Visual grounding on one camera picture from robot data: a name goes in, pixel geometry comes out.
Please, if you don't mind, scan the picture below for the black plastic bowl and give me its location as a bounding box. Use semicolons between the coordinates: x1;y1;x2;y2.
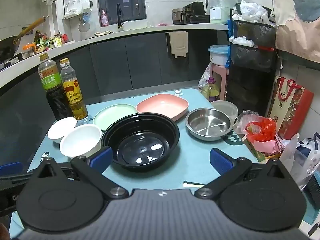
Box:
101;113;180;172

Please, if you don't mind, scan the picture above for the pink soap bottle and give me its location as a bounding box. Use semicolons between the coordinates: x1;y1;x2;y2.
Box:
101;9;108;27

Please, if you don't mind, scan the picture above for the red plastic bag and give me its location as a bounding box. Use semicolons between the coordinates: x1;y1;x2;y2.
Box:
245;117;279;154

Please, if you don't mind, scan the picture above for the blue tablecloth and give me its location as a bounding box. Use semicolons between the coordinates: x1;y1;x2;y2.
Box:
9;88;320;238

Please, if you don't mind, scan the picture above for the beige hanging bin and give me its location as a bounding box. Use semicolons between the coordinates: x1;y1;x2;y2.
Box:
165;31;189;59

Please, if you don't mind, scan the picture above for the clear plastic container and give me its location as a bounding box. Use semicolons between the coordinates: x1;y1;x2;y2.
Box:
211;100;238;124

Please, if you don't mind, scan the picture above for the small white bowl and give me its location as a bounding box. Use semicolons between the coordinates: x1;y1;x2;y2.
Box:
47;117;77;144

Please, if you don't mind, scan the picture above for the dark vinegar bottle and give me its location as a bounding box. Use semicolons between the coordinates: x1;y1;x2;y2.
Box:
37;53;73;121

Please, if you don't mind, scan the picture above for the black air fryer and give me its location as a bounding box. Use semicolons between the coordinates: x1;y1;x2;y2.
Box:
183;2;210;24

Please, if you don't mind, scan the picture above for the white plastic bag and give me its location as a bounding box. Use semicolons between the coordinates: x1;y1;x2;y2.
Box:
279;132;319;190

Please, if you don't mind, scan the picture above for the black wok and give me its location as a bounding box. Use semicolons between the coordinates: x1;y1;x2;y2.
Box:
0;15;49;62

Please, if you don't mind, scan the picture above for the person's hand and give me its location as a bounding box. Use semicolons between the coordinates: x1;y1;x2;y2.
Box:
0;223;10;240

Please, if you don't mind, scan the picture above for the pink square dish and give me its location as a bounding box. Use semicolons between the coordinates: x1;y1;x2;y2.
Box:
136;94;189;121

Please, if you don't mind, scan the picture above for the green plate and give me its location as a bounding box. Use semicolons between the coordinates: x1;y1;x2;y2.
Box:
93;103;137;131

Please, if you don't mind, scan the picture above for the large oil jug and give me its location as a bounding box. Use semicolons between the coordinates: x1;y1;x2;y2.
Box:
201;77;220;102

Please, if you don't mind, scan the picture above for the yellow oil bottle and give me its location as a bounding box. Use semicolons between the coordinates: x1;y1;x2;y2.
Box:
60;58;88;120

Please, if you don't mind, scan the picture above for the stainless steel bowl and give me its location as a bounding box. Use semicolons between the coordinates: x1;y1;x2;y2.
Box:
185;108;233;141

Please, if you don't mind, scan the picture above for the black mesh rack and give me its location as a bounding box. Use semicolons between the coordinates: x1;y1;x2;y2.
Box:
226;9;276;115

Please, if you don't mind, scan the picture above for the white blue lidded pot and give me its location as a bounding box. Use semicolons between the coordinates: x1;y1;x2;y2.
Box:
208;45;229;66

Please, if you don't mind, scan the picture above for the red gift bag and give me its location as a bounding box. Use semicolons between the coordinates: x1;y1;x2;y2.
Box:
267;76;314;140

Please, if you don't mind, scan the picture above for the white ribbed bowl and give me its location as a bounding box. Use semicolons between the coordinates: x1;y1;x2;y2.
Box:
60;124;102;158

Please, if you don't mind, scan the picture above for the black faucet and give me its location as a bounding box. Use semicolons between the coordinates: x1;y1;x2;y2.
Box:
116;3;124;31

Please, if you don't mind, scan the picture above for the pink plastic stool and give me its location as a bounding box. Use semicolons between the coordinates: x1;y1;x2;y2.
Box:
211;64;229;100

